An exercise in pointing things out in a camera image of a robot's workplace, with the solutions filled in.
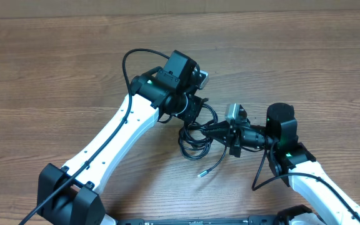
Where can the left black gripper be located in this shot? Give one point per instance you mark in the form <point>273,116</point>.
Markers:
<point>190,115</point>

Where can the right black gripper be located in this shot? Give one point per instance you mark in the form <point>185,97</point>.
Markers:
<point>227,135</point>

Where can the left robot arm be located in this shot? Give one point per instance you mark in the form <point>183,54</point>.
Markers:
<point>71,194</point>

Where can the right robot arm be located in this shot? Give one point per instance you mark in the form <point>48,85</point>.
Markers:
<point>290,161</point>

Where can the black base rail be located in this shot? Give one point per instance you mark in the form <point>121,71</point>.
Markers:
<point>251,220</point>

